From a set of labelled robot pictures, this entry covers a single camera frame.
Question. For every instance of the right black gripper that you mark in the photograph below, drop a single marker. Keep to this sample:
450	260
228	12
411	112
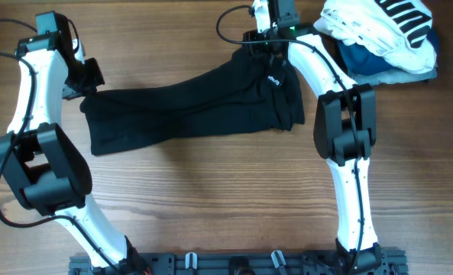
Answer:
260	46

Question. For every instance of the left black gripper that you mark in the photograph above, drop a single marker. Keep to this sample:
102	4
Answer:
97	80

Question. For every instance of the black t-shirt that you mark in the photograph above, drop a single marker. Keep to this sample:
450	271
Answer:
247	94

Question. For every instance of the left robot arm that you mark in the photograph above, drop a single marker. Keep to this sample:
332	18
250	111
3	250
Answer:
43	177

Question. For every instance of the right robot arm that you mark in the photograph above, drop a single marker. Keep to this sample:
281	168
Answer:
344	129

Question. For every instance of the dark blue folded garment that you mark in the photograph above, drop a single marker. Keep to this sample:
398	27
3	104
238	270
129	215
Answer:
358	60

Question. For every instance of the light blue folded garment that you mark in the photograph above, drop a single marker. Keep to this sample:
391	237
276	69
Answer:
392	76

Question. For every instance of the white black-striped folded garment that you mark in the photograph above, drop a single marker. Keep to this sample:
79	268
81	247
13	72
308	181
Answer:
395	30

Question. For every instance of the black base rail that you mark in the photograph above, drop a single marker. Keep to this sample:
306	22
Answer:
393	261

